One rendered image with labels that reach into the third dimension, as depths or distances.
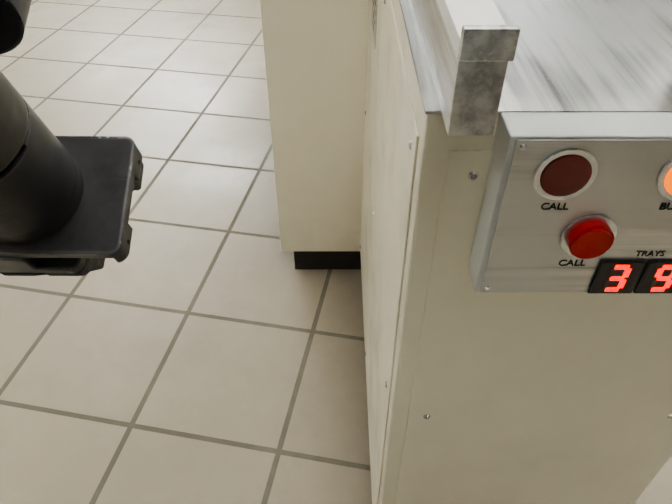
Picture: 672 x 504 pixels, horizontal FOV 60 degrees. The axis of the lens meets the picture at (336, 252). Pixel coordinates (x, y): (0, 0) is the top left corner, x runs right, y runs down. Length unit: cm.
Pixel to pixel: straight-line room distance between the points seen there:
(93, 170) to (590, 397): 52
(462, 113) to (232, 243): 125
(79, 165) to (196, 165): 157
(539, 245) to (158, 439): 94
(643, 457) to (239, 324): 88
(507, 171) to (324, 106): 81
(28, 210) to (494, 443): 56
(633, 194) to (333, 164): 88
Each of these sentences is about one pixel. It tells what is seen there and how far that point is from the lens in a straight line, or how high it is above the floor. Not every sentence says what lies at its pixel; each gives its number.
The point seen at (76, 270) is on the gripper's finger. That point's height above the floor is 82.
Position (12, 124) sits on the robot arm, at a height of 91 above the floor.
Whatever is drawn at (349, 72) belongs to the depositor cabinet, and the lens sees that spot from 114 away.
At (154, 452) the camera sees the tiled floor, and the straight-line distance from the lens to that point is 122.
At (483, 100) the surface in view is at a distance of 36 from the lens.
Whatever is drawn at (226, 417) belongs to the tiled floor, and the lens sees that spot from 123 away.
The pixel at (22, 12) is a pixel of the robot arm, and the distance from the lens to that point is 28.
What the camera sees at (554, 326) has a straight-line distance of 56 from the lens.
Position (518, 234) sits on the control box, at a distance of 43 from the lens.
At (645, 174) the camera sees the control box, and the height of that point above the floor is 81.
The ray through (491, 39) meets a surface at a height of 90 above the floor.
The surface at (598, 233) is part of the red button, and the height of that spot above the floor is 77.
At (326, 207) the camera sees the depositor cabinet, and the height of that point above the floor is 22.
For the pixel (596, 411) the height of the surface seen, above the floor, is 49.
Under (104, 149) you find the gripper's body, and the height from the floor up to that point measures 86.
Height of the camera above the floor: 103
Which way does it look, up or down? 42 degrees down
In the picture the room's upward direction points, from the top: straight up
